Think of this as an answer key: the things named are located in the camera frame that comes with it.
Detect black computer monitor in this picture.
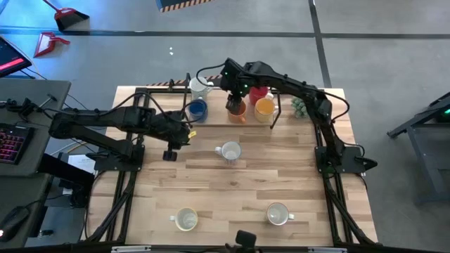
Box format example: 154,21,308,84
0,34,33,79

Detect red mug white handle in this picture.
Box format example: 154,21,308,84
248,86,274,106

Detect black device green light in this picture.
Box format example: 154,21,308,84
427,91,450,124

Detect blue mug white handle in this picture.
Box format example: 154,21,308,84
188,98,210,124

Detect dark grey desk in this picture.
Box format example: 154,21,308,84
0,171,53,251

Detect green artificial succulent plant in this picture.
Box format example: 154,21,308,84
290,97,306,119

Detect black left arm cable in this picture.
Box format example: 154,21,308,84
108,91,208,126

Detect black computer mouse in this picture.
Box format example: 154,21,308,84
0,205,31,243

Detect grey diamond mug red rim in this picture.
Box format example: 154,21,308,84
266,202,295,226

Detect black aluminium station frame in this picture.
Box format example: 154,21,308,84
80,86,380,253

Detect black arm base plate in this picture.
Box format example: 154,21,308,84
94,145,146,173
314,145,379,175

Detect black handheld device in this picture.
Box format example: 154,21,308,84
224,229,261,253

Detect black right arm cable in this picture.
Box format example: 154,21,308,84
195,62,352,124

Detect grey metal stand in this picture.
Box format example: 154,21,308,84
386,90,450,207

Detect black clamp mount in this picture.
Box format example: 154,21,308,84
0,93,59,119

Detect white paper sheet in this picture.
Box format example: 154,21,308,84
66,154,98,175

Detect black backlit keyboard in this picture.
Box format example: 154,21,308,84
0,122,35,166

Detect green patterned white mug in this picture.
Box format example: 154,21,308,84
188,77,214,102

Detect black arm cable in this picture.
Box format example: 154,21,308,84
195,62,352,124
108,91,208,126

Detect wooden rack black metal legs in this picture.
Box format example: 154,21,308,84
181,72,286,130

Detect silver aluminium extrusion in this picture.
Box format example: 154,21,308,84
307,246,349,253
110,245,152,253

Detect orange ceramic mug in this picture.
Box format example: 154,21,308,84
227,100,248,124

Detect orange floral mug yellow rim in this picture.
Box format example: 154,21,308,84
169,207,199,232

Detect red lattice mug blue rim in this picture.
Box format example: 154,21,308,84
214,141,243,165

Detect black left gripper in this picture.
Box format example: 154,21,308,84
150,111,193,162

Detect hazard striped cable ramp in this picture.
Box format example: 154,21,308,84
146,72,226,88
155,0,214,14

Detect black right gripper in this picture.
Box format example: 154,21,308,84
221,58,254,114

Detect yellow ceramic mug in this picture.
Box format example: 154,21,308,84
253,97,279,123

